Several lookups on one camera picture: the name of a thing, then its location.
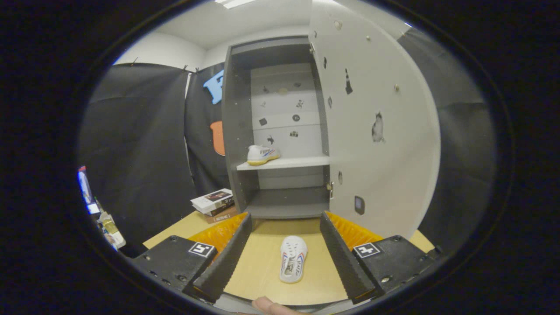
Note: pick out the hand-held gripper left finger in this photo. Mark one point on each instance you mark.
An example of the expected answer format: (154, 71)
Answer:
(227, 262)

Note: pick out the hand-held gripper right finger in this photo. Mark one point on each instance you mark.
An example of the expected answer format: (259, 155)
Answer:
(345, 262)

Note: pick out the white perforated shoe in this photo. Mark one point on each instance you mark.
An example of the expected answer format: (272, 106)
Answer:
(293, 258)

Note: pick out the white shoe with yellow sole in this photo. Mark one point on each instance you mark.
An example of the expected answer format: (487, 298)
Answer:
(261, 155)

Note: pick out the grey shoe cabinet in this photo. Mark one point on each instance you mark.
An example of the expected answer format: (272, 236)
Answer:
(236, 131)

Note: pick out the metal door hinge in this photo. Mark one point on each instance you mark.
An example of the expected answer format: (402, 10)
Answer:
(330, 190)
(312, 47)

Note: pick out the brown cover book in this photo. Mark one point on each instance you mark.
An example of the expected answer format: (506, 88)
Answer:
(223, 215)

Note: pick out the small clear bottle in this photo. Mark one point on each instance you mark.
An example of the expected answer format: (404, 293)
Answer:
(108, 223)

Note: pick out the black backdrop cloth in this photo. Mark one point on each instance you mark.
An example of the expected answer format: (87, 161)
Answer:
(140, 131)

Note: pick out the computer screen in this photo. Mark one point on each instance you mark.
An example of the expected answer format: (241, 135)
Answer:
(86, 190)

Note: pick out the long ceiling light panel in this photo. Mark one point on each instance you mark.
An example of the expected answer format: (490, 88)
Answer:
(234, 3)

